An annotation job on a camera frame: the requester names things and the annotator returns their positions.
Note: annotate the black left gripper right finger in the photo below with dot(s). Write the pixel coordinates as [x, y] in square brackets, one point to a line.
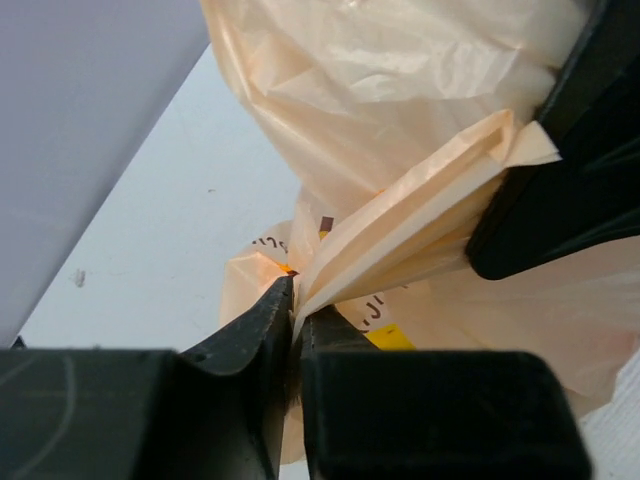
[435, 414]

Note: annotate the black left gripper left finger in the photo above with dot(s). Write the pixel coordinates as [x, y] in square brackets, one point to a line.
[214, 411]

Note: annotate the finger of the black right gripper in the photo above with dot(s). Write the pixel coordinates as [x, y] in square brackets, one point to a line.
[591, 195]

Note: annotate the banana print plastic bag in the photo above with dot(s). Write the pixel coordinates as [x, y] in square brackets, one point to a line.
[401, 120]

